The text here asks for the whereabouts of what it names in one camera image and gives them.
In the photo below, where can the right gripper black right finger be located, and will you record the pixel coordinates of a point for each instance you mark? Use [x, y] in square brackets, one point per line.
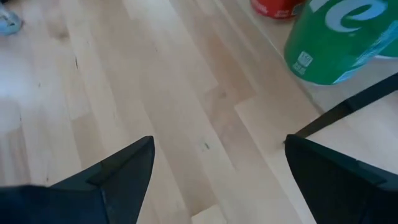
[342, 189]

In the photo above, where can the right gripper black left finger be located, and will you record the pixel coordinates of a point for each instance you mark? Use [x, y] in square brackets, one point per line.
[93, 202]

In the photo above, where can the green Sprite can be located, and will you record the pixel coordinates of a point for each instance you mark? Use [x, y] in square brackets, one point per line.
[335, 46]

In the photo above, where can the red Fanta can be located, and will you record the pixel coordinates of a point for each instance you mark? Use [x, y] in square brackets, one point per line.
[276, 9]

